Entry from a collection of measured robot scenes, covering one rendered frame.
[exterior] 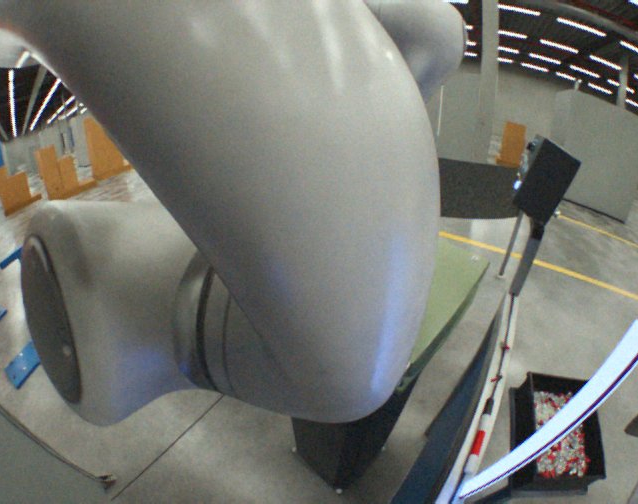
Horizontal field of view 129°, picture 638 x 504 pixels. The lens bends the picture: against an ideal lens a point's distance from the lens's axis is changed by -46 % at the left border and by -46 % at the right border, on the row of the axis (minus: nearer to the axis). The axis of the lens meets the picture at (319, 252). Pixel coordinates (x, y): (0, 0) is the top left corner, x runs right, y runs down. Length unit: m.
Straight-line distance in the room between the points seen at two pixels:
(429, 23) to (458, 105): 5.78
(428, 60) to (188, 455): 1.50
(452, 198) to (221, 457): 1.96
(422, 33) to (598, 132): 6.29
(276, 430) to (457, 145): 5.79
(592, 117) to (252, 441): 6.74
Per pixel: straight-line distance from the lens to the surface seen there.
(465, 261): 0.55
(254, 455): 1.36
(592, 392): 0.24
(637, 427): 0.61
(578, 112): 6.42
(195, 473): 1.40
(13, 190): 8.74
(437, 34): 0.36
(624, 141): 6.87
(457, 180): 1.92
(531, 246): 0.73
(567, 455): 0.59
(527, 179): 0.74
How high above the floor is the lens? 1.27
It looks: 31 degrees down
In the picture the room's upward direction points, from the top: straight up
